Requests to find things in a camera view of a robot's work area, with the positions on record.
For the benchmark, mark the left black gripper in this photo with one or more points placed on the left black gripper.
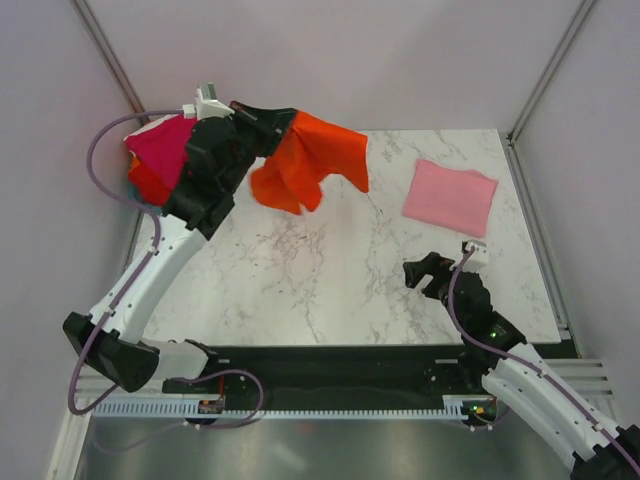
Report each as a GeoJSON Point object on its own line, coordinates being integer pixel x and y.
{"type": "Point", "coordinates": [268, 124]}

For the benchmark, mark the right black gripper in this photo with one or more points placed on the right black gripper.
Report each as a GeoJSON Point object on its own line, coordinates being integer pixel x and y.
{"type": "Point", "coordinates": [432, 263]}

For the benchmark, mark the orange t shirt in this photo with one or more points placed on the orange t shirt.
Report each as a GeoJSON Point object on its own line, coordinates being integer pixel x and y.
{"type": "Point", "coordinates": [311, 150]}

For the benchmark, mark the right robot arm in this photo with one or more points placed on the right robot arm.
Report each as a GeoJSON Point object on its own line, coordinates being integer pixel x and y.
{"type": "Point", "coordinates": [589, 443]}

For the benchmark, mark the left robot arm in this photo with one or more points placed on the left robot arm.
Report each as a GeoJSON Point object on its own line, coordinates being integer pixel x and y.
{"type": "Point", "coordinates": [219, 153]}

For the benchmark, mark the pink folded t shirt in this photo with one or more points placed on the pink folded t shirt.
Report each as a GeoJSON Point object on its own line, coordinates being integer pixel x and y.
{"type": "Point", "coordinates": [458, 200]}

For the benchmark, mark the magenta t shirt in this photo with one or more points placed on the magenta t shirt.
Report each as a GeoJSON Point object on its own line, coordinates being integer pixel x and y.
{"type": "Point", "coordinates": [160, 145]}

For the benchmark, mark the red t shirt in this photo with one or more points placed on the red t shirt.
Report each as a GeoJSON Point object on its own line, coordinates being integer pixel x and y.
{"type": "Point", "coordinates": [150, 187]}

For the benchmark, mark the teal laundry basket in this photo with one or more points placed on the teal laundry basket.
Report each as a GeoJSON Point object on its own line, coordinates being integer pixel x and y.
{"type": "Point", "coordinates": [134, 195]}

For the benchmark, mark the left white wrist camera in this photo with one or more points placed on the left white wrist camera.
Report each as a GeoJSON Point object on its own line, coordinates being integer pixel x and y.
{"type": "Point", "coordinates": [206, 105]}

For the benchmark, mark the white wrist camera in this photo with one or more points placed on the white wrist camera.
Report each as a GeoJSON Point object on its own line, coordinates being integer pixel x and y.
{"type": "Point", "coordinates": [475, 255]}
{"type": "Point", "coordinates": [206, 105]}

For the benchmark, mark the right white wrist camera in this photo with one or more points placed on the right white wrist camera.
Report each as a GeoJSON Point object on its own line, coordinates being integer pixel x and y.
{"type": "Point", "coordinates": [475, 255]}

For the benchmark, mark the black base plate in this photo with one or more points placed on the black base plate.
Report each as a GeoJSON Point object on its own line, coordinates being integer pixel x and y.
{"type": "Point", "coordinates": [335, 378]}

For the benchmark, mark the aluminium frame rail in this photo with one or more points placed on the aluminium frame rail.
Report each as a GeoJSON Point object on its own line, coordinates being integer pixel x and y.
{"type": "Point", "coordinates": [587, 377]}

